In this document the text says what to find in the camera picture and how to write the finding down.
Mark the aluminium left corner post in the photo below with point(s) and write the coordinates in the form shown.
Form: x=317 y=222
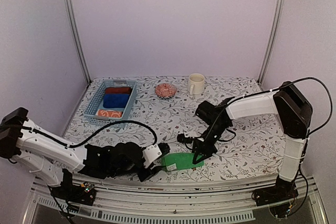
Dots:
x=76 y=38

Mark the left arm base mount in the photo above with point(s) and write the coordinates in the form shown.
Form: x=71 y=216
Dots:
x=84 y=193

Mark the aluminium front rail frame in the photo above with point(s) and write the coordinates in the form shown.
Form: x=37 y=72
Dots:
x=226 y=201

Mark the blue rolled towel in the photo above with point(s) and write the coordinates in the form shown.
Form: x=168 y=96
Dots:
x=118 y=101

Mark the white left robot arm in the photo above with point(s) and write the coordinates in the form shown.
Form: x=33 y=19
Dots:
x=24 y=141

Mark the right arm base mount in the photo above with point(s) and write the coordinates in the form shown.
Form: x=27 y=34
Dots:
x=282 y=190

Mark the green microfibre towel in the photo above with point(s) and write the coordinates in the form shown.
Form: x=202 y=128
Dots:
x=179 y=161

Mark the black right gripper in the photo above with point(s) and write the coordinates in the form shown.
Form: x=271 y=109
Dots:
x=202 y=149

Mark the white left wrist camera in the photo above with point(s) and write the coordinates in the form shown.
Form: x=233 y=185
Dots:
x=153 y=152

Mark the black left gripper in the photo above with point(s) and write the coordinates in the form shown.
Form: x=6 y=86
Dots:
x=144 y=177

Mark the red rolled towel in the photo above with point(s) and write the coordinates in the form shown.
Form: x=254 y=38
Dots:
x=118 y=90

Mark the orange rabbit print towel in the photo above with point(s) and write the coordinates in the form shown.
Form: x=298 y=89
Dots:
x=109 y=113

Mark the red patterned small bowl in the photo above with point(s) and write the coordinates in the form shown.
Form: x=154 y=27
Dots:
x=165 y=91

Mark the light blue plastic basket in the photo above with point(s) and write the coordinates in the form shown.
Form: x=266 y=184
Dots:
x=96 y=102

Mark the aluminium right corner post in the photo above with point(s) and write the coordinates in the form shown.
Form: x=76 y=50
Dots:
x=271 y=41

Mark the aluminium corner post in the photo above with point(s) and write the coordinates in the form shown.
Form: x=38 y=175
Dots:
x=76 y=38
x=271 y=41

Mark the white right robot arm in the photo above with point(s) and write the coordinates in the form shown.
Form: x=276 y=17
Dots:
x=292 y=110

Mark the cream ceramic mug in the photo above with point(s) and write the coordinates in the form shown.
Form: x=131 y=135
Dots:
x=196 y=84

